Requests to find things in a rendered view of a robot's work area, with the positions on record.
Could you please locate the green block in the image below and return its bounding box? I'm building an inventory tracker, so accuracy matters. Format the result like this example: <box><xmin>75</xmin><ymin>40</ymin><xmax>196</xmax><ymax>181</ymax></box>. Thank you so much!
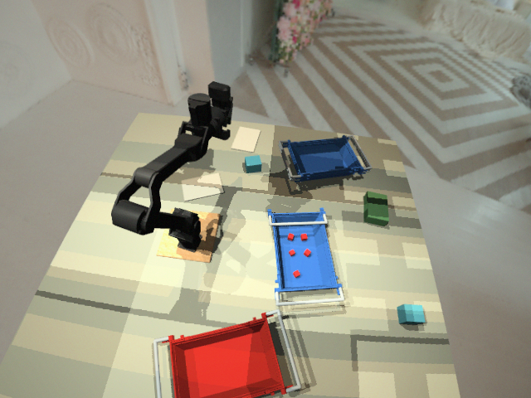
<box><xmin>363</xmin><ymin>191</ymin><xmax>389</xmax><ymax>226</ymax></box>

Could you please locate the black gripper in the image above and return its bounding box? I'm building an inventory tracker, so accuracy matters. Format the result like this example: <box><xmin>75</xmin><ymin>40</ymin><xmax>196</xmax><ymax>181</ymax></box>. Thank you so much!
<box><xmin>207</xmin><ymin>81</ymin><xmax>233</xmax><ymax>140</ymax></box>

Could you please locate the beige flat panel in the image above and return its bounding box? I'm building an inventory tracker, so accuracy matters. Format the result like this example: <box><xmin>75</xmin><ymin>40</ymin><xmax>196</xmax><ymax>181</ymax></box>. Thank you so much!
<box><xmin>231</xmin><ymin>127</ymin><xmax>260</xmax><ymax>153</ymax></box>
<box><xmin>182</xmin><ymin>173</ymin><xmax>224</xmax><ymax>201</ymax></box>

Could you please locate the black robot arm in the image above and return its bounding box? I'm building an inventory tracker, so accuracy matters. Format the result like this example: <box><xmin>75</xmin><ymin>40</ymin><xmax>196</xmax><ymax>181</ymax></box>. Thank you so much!
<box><xmin>111</xmin><ymin>93</ymin><xmax>217</xmax><ymax>253</ymax></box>

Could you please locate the teal cube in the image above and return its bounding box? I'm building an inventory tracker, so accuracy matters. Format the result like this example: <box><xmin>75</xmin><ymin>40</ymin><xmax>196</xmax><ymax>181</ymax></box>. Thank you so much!
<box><xmin>245</xmin><ymin>155</ymin><xmax>261</xmax><ymax>173</ymax></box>
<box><xmin>397</xmin><ymin>304</ymin><xmax>425</xmax><ymax>325</ymax></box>

